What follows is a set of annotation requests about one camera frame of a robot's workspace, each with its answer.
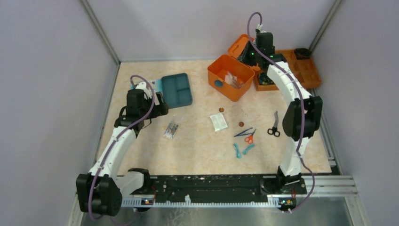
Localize orange small scissors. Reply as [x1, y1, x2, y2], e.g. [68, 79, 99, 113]
[244, 129, 256, 145]

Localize blue tweezers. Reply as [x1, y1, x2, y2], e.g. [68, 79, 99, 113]
[234, 127, 253, 137]

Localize small pill blister bag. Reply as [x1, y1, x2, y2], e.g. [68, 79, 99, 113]
[164, 121, 179, 139]

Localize black tape roll left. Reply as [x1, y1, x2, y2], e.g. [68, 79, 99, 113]
[258, 73, 274, 85]

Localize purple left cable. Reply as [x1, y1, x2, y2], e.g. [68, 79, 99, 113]
[87, 74, 157, 222]

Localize teal divided tray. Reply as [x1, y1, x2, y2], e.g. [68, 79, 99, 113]
[161, 73, 193, 109]

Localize orange medicine box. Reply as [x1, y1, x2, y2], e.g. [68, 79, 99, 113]
[207, 34, 262, 102]

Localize teal clip right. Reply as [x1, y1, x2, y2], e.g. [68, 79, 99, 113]
[242, 144, 255, 155]

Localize teal clip left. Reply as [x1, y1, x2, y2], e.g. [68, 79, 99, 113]
[233, 143, 242, 159]

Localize beige gauze packet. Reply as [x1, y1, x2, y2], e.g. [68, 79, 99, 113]
[224, 72, 244, 89]

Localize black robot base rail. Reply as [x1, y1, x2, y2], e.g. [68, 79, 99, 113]
[131, 172, 308, 211]

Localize white sachet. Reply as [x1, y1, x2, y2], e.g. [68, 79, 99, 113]
[210, 113, 228, 132]

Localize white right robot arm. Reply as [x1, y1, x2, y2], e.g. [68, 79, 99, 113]
[238, 27, 323, 190]

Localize orange compartment tray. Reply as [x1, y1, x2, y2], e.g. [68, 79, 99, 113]
[250, 49, 322, 91]

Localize blue white packet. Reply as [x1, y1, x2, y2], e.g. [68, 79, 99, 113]
[131, 79, 162, 96]

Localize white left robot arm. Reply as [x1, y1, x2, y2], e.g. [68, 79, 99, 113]
[76, 81, 169, 219]

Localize teal clip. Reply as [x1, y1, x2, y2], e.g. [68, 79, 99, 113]
[233, 143, 242, 159]
[242, 144, 255, 155]

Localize black handled scissors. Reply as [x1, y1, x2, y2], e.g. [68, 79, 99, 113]
[267, 111, 280, 137]

